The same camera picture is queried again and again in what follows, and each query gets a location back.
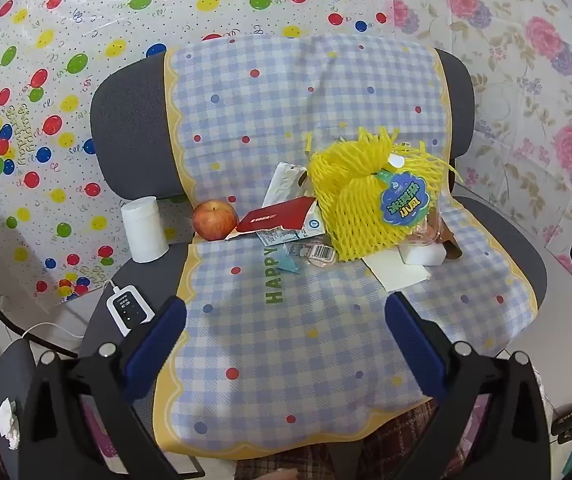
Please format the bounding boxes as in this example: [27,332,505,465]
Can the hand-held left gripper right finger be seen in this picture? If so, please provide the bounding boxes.
[385,292,551,480]

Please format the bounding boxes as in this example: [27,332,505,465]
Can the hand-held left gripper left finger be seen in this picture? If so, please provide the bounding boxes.
[18,296,187,480]

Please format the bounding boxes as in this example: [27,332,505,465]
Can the clear plastic blister pack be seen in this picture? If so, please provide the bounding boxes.
[286,240,339,267]

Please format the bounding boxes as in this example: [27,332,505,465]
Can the yellow foam net bag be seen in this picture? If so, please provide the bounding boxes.
[305,127,461,262]

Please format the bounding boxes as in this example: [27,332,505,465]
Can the red packet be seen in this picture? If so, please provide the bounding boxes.
[236,196,317,234]

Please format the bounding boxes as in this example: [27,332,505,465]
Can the white paper wrapper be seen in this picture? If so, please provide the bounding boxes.
[263,162,309,208]

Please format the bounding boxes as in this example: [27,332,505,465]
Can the white blanket controller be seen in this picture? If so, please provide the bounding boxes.
[106,285,155,337]

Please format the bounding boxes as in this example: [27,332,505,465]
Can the cream paper card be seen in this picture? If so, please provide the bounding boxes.
[363,250,432,292]

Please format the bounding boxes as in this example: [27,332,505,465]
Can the white foam block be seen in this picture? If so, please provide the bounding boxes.
[400,237,449,266]

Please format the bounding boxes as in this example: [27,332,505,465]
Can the red plaid cloth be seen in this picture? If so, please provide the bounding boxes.
[236,400,466,480]

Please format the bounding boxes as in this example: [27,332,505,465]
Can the brown wrapper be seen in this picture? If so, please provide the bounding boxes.
[436,210,464,261]

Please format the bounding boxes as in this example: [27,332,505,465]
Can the white cylindrical container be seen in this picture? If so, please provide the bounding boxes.
[121,196,169,263]

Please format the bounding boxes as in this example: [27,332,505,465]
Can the blue checkered blanket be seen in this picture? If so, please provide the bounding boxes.
[153,35,539,458]

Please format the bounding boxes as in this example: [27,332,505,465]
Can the red apple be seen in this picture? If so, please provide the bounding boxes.
[192,200,239,240]

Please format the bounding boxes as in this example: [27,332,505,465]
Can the dark grey container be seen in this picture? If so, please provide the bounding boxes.
[0,342,42,466]

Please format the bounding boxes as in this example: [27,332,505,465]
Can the light blue paper scrap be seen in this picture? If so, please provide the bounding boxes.
[271,250,301,275]

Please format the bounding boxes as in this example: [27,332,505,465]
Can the blue and white carton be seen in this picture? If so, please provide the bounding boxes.
[256,207,327,246]

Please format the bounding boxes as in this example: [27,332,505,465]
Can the crumpled white tissue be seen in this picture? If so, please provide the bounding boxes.
[0,399,21,451]

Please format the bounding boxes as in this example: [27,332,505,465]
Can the floral printed plastic sheet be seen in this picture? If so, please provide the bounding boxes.
[388,0,572,271]

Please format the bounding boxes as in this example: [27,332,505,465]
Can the grey office chair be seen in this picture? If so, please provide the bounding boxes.
[81,35,549,480]

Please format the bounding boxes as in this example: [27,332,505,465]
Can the balloon printed plastic sheet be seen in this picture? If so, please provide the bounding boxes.
[0,0,391,311]

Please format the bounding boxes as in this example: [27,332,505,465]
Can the white controller cable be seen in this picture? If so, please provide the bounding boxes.
[16,280,122,346]

